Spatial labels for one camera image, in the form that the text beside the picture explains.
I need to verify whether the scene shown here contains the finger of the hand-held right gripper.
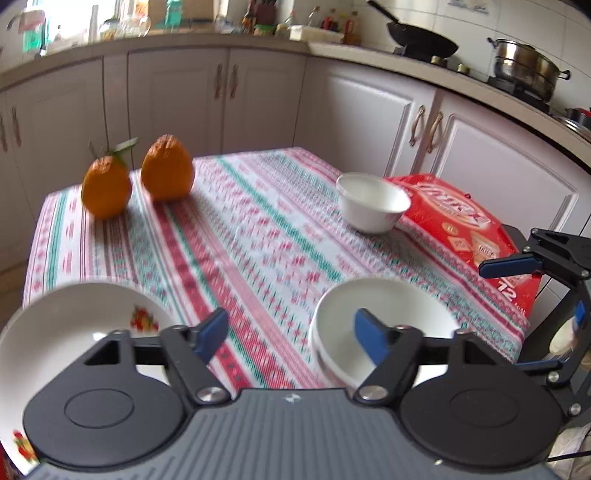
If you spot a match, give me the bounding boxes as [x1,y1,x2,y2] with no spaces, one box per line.
[479,228,591,282]
[521,277,591,418]

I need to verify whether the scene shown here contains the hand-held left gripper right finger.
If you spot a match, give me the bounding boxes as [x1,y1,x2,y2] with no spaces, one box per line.
[353,308,504,402]

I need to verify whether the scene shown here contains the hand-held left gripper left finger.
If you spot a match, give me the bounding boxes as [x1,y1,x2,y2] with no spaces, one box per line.
[83,307,230,407]

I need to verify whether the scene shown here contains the white bowl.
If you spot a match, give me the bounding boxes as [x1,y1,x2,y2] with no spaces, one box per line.
[314,277,462,391]
[308,318,370,393]
[335,172,411,234]

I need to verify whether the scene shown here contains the white floral plate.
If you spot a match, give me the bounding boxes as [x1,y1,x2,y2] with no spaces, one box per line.
[0,281,178,480]

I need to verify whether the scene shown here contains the red cardboard box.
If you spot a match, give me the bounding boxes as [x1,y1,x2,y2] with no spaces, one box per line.
[385,173,543,319]

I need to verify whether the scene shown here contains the patterned red green tablecloth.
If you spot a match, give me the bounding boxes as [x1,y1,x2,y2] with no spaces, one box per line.
[23,147,532,391]

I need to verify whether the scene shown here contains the small steel pot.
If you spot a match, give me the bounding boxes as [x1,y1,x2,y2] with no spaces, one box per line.
[563,107,591,132]

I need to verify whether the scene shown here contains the orange without leaf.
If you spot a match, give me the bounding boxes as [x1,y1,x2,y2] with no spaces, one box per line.
[141,134,195,201]

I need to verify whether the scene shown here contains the orange with leaf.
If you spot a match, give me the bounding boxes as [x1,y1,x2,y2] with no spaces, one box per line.
[81,136,139,220]

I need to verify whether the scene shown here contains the white kitchen base cabinets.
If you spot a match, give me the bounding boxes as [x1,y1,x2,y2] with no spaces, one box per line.
[0,46,591,333]

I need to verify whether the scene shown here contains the black wok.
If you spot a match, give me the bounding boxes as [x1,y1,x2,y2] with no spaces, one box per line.
[367,0,460,61]

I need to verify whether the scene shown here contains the beige kitchen countertop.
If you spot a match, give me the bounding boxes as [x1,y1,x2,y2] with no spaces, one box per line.
[0,32,591,174]

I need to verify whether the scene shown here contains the teal plastic jug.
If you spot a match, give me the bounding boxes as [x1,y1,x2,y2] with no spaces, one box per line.
[164,0,186,29]

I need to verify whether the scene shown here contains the green bottle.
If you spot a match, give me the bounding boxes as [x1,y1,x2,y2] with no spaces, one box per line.
[23,11,47,54]

